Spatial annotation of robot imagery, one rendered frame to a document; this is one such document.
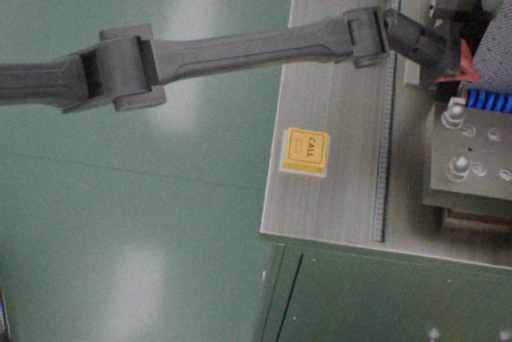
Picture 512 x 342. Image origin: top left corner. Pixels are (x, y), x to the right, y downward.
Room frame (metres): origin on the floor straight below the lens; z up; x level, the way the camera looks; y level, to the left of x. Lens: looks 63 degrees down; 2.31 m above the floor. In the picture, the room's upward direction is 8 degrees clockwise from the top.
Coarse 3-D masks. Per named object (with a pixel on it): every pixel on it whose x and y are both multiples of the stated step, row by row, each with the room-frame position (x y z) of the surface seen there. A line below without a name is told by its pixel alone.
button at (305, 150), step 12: (288, 132) 0.80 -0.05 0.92; (300, 132) 0.80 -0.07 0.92; (312, 132) 0.81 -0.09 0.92; (324, 132) 0.81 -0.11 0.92; (288, 144) 0.78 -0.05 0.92; (300, 144) 0.78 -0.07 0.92; (312, 144) 0.78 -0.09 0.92; (324, 144) 0.79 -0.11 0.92; (288, 156) 0.75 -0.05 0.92; (300, 156) 0.76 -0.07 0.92; (312, 156) 0.76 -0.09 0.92; (324, 156) 0.77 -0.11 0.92; (288, 168) 0.74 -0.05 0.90; (300, 168) 0.74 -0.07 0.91; (312, 168) 0.74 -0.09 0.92
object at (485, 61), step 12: (492, 36) 0.87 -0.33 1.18; (504, 36) 0.87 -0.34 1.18; (480, 48) 0.87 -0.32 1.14; (492, 48) 0.87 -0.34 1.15; (504, 48) 0.87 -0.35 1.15; (480, 60) 0.87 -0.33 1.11; (492, 60) 0.87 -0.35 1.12; (504, 60) 0.87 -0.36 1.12; (480, 72) 0.87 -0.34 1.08; (492, 72) 0.87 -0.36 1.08; (504, 72) 0.87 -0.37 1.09; (468, 84) 0.87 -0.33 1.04; (480, 84) 0.87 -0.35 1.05; (492, 84) 0.87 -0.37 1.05; (504, 84) 0.87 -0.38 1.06
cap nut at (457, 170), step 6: (456, 156) 0.72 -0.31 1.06; (462, 156) 0.72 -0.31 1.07; (450, 162) 0.72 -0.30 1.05; (456, 162) 0.71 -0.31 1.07; (462, 162) 0.71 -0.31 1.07; (468, 162) 0.71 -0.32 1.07; (450, 168) 0.71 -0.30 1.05; (456, 168) 0.70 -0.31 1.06; (462, 168) 0.70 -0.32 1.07; (468, 168) 0.71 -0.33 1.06; (450, 174) 0.70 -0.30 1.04; (456, 174) 0.70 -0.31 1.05; (462, 174) 0.70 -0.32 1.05; (456, 180) 0.70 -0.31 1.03; (462, 180) 0.70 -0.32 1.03
